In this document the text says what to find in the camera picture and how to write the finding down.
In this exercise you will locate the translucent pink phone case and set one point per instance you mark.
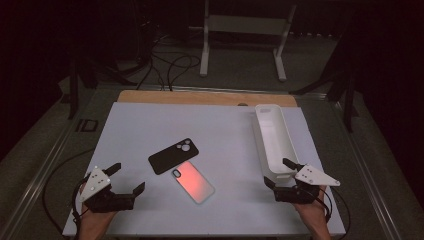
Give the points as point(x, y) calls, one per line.
point(193, 181)

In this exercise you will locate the black stand legs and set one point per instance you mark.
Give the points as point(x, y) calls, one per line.
point(74, 90)
point(348, 100)

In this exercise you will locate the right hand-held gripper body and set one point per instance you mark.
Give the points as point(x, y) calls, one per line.
point(296, 194)

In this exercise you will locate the white metal stand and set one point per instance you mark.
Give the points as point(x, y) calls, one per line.
point(245, 24)

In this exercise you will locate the black phone case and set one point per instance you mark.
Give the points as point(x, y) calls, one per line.
point(170, 158)

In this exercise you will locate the long white plastic bin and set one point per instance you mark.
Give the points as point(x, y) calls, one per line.
point(275, 140)

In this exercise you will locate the black rectangular floor bracket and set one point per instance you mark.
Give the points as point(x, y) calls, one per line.
point(87, 125)

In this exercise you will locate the person's left hand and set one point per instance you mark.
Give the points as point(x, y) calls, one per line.
point(95, 220)

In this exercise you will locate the metal floor rail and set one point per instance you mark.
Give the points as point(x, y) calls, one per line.
point(370, 186)
point(36, 186)

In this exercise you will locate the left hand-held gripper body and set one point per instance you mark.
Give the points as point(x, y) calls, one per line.
point(106, 201)

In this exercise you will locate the person's right hand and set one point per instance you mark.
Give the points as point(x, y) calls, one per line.
point(315, 213)

